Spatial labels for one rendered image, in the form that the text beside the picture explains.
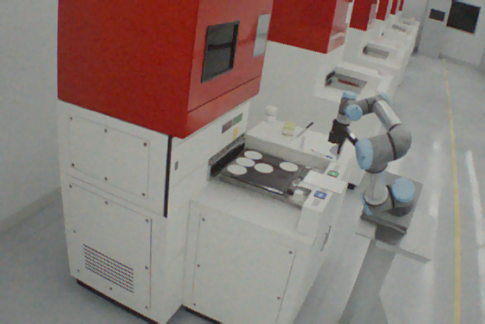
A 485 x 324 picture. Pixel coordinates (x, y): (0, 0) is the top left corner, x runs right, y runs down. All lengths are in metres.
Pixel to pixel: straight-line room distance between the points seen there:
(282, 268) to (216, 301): 0.50
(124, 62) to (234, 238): 0.97
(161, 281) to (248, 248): 0.48
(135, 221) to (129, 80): 0.69
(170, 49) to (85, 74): 0.49
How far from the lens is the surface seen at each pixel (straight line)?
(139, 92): 1.85
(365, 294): 2.55
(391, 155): 1.72
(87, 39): 2.00
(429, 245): 2.27
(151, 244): 2.19
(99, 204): 2.27
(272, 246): 2.07
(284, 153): 2.53
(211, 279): 2.37
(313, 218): 2.00
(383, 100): 2.06
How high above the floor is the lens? 1.97
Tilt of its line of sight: 27 degrees down
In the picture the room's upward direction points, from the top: 9 degrees clockwise
